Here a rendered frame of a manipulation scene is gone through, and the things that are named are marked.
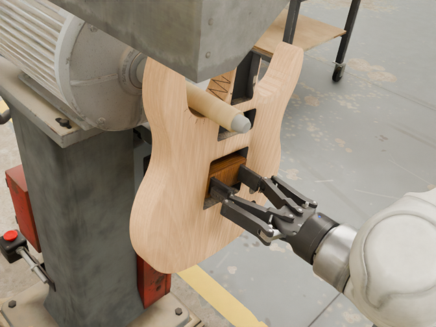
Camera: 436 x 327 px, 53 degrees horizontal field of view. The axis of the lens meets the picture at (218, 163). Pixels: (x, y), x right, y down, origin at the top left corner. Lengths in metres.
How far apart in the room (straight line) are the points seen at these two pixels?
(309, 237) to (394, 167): 2.32
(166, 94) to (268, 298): 1.50
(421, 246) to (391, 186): 2.35
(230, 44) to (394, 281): 0.26
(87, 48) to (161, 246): 0.32
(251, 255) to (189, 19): 1.78
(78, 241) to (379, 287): 0.82
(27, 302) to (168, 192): 1.02
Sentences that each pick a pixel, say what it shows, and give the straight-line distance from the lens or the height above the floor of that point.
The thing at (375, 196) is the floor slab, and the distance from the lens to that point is 2.66.
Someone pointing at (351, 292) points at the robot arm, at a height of 1.09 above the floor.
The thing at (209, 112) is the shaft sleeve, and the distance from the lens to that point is 0.62.
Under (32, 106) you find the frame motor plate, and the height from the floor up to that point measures 1.12.
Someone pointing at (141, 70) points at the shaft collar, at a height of 1.26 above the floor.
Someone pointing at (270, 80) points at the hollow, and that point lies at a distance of 0.80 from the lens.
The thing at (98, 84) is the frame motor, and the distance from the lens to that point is 0.71.
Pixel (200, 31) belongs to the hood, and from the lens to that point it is 0.38.
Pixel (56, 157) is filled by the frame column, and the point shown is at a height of 1.01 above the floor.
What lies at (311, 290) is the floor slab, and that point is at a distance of 2.05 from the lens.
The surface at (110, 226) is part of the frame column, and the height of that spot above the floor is 0.74.
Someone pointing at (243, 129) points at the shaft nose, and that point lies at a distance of 0.60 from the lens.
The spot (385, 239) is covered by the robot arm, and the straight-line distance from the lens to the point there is 0.43.
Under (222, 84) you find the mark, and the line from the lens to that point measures 0.67.
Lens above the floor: 1.57
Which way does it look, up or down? 37 degrees down
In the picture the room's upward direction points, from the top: 7 degrees clockwise
